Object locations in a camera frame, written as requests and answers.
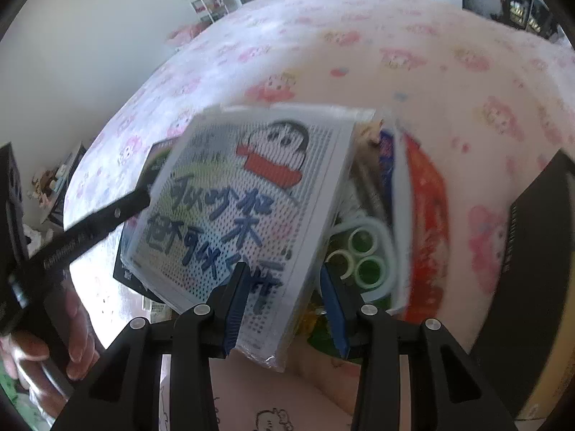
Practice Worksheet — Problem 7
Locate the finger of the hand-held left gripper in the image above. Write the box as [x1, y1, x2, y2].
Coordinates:
[85, 189, 152, 244]

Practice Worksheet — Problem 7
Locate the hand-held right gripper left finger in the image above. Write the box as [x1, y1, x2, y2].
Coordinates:
[54, 261, 252, 431]

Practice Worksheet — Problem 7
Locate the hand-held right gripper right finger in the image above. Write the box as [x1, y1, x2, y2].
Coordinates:
[319, 266, 517, 431]

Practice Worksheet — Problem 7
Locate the dark purple box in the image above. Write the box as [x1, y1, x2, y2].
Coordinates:
[112, 138, 180, 311]

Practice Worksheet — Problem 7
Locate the cartoon pegboard kit pack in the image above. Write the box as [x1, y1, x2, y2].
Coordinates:
[120, 103, 378, 371]

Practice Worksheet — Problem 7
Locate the red printed card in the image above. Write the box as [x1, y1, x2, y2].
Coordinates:
[391, 130, 452, 315]

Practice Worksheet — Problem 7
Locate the black storage box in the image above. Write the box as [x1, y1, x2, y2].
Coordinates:
[467, 150, 575, 423]

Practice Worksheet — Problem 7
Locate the person's left hand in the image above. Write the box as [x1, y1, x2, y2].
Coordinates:
[0, 274, 102, 418]

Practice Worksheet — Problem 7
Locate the blue yellow packet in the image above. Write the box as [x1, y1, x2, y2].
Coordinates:
[359, 119, 398, 209]

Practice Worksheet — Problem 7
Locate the pink printed blanket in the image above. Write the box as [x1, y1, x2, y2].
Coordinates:
[63, 0, 575, 431]

